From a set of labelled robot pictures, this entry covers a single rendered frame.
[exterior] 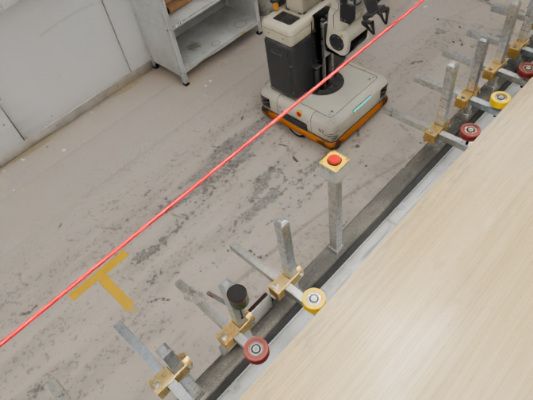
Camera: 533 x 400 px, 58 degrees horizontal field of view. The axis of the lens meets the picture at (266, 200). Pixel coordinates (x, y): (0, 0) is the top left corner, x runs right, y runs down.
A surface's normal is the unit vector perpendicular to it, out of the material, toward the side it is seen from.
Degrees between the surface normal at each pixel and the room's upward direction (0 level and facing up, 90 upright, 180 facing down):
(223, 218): 0
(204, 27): 0
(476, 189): 0
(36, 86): 90
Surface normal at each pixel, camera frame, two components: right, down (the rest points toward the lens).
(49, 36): 0.72, 0.48
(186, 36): -0.12, -0.62
